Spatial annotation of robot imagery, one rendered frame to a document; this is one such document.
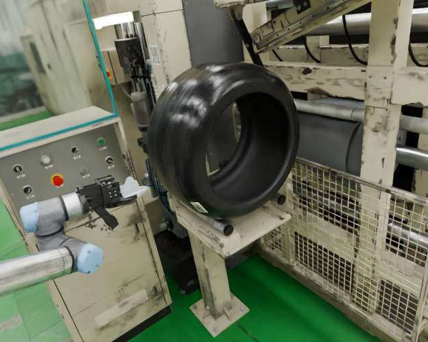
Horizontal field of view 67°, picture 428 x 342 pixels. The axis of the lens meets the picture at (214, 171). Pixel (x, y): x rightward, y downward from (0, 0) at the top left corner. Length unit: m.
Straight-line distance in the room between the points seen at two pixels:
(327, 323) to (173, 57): 1.61
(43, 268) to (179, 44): 0.93
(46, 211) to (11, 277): 0.22
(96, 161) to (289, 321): 1.37
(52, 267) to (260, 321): 1.44
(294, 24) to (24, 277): 1.14
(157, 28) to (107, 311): 1.42
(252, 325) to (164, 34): 1.59
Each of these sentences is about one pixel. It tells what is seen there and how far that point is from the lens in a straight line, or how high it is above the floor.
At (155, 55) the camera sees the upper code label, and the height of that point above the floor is 1.51.
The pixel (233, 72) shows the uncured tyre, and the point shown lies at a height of 1.45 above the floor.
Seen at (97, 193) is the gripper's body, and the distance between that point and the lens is 1.03.
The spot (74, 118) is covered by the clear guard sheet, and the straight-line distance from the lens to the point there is 1.51.
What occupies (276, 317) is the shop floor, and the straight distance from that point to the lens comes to 2.10.
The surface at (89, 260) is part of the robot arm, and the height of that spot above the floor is 1.11.
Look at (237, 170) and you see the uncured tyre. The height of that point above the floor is 0.96.
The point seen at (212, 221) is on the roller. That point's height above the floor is 0.91.
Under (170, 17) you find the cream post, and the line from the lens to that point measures 1.36.
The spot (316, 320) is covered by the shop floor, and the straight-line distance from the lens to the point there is 2.10.
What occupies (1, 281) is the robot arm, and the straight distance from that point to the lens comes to 0.84.
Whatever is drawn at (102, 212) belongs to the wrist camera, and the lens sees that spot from 1.05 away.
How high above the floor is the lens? 1.63
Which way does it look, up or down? 26 degrees down
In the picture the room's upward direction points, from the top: 9 degrees counter-clockwise
